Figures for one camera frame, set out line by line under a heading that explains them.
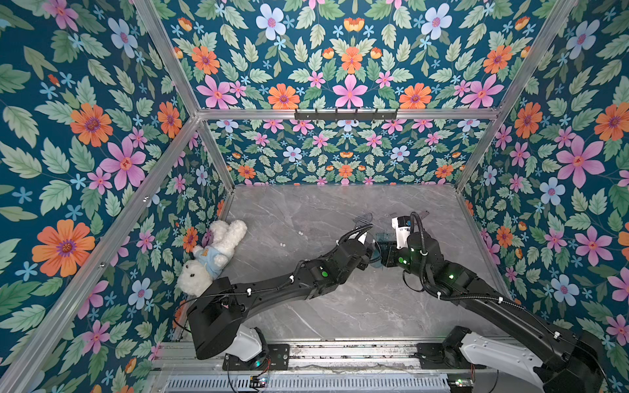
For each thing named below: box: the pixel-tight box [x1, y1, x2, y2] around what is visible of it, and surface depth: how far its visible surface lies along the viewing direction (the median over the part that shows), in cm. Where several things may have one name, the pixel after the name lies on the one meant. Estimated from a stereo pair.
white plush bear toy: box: [176, 219, 248, 298], surface depth 90 cm
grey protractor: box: [353, 212, 373, 228], surface depth 110 cm
